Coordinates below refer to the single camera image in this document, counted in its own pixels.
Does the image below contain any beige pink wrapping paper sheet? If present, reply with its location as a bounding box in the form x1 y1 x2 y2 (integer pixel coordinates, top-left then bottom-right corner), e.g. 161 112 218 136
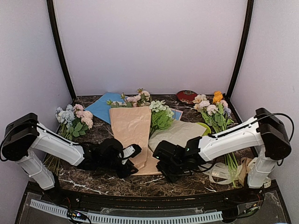
109 106 208 176

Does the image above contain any green leafy fake flower bunch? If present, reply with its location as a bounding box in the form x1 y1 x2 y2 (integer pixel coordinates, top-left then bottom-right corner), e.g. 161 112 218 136
149 100 174 137

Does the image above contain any white rose fake flower stem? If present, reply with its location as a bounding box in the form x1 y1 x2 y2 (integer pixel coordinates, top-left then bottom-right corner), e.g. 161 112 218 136
107 93 133 108

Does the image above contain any pink rose fake flower stem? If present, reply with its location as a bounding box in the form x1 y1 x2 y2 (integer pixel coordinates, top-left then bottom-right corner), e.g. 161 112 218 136
125 88 151 107

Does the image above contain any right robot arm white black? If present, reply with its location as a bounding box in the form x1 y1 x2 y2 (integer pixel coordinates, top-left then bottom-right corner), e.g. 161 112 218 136
153 108 292 203

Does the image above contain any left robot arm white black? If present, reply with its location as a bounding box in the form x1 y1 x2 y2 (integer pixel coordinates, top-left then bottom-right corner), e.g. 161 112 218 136
0 113 141 203

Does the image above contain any left pile of fake flowers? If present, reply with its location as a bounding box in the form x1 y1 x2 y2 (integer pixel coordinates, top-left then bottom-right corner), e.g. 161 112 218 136
44 104 94 175

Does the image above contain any pile of fake flowers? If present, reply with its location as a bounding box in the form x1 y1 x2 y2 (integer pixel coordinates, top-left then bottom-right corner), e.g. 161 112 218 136
44 104 94 175
192 91 238 187

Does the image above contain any right pile of fake flowers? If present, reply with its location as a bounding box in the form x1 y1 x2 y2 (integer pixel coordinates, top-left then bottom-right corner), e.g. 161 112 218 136
192 91 238 187

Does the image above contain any white printed ribbon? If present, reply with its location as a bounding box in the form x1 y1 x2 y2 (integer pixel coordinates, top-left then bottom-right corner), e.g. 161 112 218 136
203 162 271 189

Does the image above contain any lime green bowl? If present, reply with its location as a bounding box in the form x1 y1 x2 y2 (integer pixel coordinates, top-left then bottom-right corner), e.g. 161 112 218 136
197 122 212 136

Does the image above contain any blue wrapping paper sheet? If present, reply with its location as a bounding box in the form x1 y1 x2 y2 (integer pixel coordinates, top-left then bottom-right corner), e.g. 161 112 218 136
84 92 183 126

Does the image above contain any red round embroidered cushion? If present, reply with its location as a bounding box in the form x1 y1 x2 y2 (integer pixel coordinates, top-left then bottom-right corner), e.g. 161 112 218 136
176 90 197 105

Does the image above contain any brown twine ribbon bundle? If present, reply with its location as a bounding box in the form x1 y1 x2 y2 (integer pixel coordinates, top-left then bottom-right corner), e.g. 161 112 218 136
239 157 257 187

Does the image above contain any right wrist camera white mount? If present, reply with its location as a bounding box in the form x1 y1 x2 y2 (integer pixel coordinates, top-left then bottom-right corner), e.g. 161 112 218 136
153 140 178 163

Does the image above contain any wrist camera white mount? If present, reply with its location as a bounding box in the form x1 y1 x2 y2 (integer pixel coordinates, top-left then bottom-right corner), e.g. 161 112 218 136
119 144 142 165
153 140 178 163

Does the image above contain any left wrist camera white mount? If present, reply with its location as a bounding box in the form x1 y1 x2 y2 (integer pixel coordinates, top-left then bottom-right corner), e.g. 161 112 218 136
119 144 142 165

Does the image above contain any white slotted cable duct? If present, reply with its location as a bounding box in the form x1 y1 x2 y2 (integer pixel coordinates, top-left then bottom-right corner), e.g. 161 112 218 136
29 199 223 224

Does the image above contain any left black frame post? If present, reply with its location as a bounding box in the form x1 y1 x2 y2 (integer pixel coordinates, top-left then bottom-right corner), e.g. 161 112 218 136
46 0 77 100

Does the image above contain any black frame post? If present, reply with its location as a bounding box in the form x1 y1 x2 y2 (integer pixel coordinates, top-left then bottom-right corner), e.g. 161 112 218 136
226 0 254 99
46 0 77 100

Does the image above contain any right black frame post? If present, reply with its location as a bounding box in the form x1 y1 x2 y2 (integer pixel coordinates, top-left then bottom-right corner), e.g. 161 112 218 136
226 0 254 99

